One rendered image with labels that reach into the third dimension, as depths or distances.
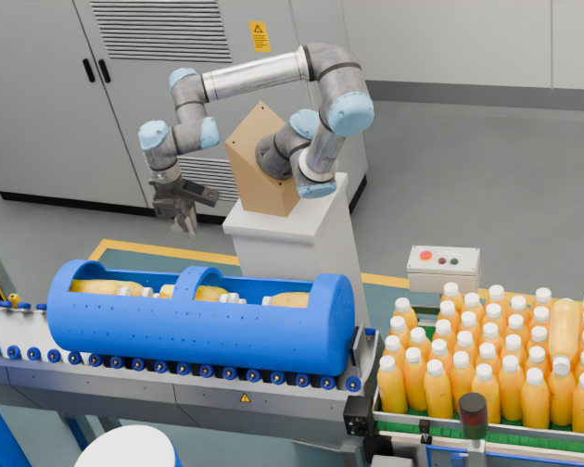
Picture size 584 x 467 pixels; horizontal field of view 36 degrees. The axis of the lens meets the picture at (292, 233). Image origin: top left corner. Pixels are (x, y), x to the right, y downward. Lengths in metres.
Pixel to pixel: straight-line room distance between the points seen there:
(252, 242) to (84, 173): 2.22
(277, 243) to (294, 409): 0.54
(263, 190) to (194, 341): 0.55
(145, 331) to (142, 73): 1.97
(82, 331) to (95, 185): 2.35
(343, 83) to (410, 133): 2.93
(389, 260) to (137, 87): 1.46
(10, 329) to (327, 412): 1.15
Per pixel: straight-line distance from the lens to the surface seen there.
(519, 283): 4.21
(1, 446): 3.06
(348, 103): 2.27
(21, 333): 3.18
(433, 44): 5.22
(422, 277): 2.72
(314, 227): 2.82
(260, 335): 2.50
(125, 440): 2.56
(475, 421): 2.14
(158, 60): 4.28
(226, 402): 2.78
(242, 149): 2.82
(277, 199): 2.85
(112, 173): 4.91
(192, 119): 2.31
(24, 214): 5.45
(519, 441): 2.52
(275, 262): 2.96
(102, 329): 2.72
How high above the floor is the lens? 2.92
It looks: 39 degrees down
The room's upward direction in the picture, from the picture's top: 14 degrees counter-clockwise
